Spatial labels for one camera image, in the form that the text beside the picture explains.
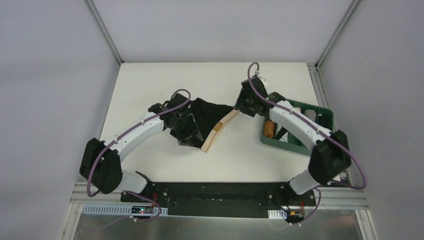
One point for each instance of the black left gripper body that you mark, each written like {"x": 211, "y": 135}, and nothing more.
{"x": 189, "y": 133}

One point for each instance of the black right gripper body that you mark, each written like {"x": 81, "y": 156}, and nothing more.
{"x": 245, "y": 103}

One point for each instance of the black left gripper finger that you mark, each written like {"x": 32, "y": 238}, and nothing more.
{"x": 191, "y": 140}
{"x": 198, "y": 140}

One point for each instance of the black underwear beige waistband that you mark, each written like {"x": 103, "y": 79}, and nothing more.
{"x": 211, "y": 119}

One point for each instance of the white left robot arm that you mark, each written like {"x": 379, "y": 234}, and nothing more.
{"x": 102, "y": 158}

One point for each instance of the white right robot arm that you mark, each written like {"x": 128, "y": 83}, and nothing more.
{"x": 329, "y": 154}

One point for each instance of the brown rolled underwear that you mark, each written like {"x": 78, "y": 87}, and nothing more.
{"x": 269, "y": 129}

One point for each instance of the grey striped rolled underwear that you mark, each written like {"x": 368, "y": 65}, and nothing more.
{"x": 311, "y": 114}

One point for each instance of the green compartment tray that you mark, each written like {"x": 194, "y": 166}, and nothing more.
{"x": 324, "y": 118}

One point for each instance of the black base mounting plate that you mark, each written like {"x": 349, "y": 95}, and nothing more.
{"x": 226, "y": 199}

